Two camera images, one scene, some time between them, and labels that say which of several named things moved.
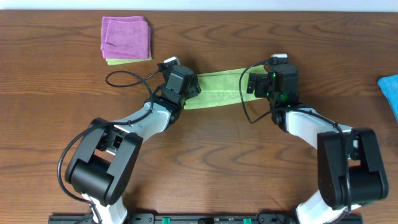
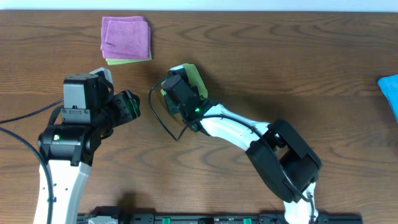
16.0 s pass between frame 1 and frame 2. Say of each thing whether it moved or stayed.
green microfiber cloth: moved
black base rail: stayed
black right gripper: moved
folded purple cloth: stayed
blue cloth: stayed
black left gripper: moved
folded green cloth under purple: stayed
